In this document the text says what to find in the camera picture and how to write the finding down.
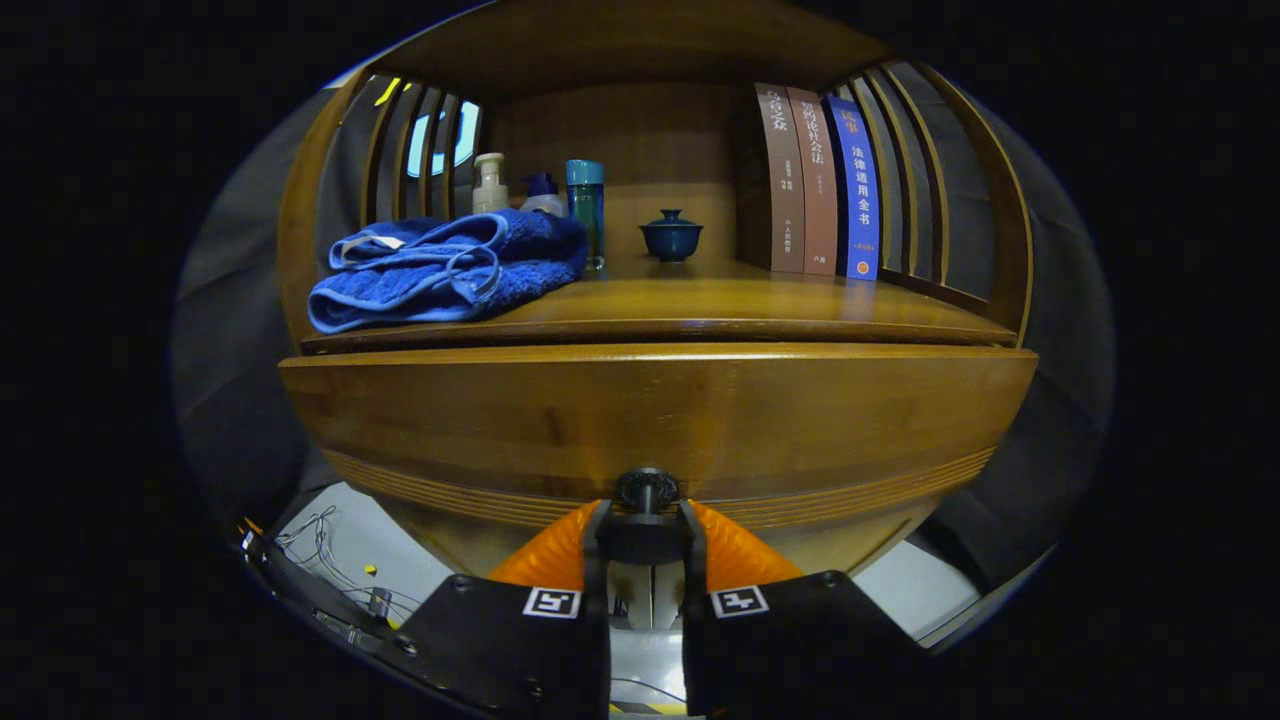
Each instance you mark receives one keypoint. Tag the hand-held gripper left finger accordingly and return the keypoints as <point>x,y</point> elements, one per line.
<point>500,650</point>

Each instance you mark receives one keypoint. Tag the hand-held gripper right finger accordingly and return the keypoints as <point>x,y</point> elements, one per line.
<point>790,650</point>

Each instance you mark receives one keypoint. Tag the black drawer knob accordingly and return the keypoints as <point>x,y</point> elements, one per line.
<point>646,535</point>

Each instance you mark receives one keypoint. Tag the wooden drawer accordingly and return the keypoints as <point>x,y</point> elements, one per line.
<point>600,410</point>

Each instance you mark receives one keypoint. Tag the wooden countertop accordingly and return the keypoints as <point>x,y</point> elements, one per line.
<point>720,300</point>

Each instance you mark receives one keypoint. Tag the wooden cabinet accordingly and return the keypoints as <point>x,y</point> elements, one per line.
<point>620,40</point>

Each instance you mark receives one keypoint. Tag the blue folded towel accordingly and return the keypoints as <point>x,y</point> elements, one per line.
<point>440,270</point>

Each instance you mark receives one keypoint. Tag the blue lidded teacup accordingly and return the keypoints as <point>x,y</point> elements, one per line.
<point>671,240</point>

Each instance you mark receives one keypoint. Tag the white bottle blue cap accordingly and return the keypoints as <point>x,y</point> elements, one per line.
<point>545,200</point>

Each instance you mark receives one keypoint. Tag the blue book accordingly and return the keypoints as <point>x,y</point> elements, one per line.
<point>860,200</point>

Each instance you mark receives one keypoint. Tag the teal blue bottle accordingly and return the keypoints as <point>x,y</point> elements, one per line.
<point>586,200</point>

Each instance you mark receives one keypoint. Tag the white pump bottle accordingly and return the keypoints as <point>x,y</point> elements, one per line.
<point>489,190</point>

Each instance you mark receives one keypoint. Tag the reddish brown book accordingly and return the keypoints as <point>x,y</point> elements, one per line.
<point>817,190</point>

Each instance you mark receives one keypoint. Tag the dark brown book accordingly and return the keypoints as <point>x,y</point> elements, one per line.
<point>780,180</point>

